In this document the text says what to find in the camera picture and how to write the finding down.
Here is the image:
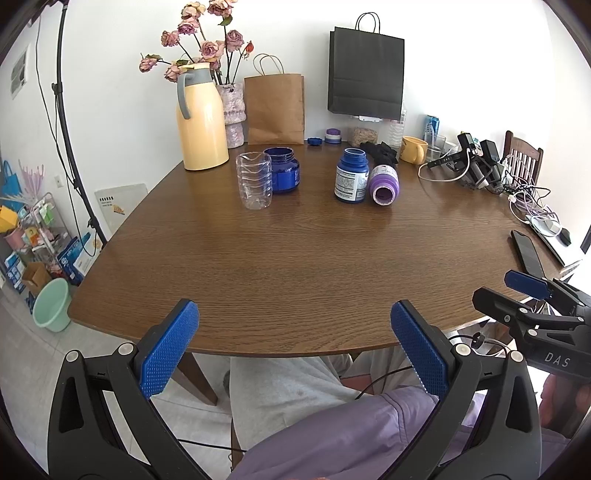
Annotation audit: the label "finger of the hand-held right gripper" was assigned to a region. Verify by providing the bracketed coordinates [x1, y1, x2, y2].
[472, 286, 555, 334]
[504, 270, 591, 320]

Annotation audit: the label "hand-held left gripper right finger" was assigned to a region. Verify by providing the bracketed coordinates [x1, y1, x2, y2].
[390, 300, 543, 480]

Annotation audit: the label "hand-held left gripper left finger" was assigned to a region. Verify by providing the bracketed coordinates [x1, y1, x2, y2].
[47, 299, 213, 480]

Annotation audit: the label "clear ribbed plastic cup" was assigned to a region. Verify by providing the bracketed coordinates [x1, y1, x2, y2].
[236, 151, 273, 211]

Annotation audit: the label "person's right hand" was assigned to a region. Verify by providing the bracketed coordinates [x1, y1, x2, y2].
[540, 371, 591, 437]

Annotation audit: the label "black smartphone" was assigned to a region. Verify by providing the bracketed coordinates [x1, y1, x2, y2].
[510, 229, 546, 280]

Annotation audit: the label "wooden table leg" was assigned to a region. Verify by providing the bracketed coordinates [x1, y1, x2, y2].
[174, 353, 219, 407]

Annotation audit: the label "grey laptop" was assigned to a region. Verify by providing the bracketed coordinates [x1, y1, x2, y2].
[525, 213, 583, 269]

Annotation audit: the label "white charger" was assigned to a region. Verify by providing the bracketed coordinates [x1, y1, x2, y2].
[531, 217, 562, 237]

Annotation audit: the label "person's purple garment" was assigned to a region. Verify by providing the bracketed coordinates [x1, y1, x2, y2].
[239, 384, 572, 480]

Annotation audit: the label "person's grey trouser legs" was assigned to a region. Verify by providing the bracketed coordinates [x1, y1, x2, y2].
[228, 346, 419, 467]

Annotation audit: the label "green plastic bucket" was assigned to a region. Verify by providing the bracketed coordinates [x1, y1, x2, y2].
[32, 278, 73, 333]

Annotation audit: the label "blue and white box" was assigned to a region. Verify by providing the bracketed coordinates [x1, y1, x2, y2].
[56, 232, 99, 285]

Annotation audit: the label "wooden chair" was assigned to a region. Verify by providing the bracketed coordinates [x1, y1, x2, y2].
[503, 130, 544, 186]

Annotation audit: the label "pile of black devices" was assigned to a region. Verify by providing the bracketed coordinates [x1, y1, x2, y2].
[427, 131, 505, 193]

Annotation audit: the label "cardboard box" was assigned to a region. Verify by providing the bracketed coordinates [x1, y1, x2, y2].
[21, 261, 53, 297]

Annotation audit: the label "white board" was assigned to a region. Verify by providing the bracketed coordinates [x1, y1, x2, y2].
[95, 183, 149, 237]

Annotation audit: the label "clear drinking glass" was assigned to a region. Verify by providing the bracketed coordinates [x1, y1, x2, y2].
[425, 134, 447, 162]

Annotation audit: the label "purple bottle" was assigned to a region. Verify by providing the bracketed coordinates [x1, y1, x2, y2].
[366, 164, 400, 206]

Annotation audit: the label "yellow mug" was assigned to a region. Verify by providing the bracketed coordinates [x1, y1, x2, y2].
[399, 136, 430, 165]

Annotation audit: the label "blue bottle with white label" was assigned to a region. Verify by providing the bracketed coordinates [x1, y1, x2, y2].
[334, 148, 371, 204]

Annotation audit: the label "black cloth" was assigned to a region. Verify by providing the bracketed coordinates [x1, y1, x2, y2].
[359, 141, 399, 167]

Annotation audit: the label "clear water bottle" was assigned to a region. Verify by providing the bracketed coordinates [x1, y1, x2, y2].
[390, 108, 408, 148]

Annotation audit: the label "open dark blue jar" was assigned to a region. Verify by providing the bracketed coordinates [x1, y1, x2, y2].
[263, 147, 301, 195]

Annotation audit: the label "beige sponge block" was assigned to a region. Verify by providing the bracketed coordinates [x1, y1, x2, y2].
[347, 127, 380, 147]

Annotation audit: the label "yellow thermos jug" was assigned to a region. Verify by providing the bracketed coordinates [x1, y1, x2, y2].
[175, 62, 230, 172]

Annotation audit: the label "blue bag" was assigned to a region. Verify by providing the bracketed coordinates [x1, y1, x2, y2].
[0, 159, 22, 200]

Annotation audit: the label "black light stand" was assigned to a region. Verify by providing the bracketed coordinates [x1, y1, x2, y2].
[50, 0, 110, 251]

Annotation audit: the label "pale textured vase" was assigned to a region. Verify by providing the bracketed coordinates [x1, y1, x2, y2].
[216, 82, 245, 149]

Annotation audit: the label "brown paper bag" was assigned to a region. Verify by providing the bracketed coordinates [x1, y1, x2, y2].
[243, 54, 305, 146]

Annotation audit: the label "black paper bag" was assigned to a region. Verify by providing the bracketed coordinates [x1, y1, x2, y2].
[327, 12, 406, 121]

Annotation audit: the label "dried pink roses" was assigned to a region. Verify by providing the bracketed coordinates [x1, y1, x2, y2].
[139, 0, 254, 86]

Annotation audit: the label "tangle of cables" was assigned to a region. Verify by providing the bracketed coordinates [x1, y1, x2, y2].
[501, 156, 561, 227]

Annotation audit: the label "white cable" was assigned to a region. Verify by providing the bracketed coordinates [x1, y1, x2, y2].
[418, 148, 476, 184]

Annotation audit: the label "wire storage rack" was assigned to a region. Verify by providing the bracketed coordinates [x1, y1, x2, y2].
[0, 193, 71, 278]

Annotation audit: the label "white wall vent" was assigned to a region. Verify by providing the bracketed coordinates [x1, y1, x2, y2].
[9, 44, 31, 99]

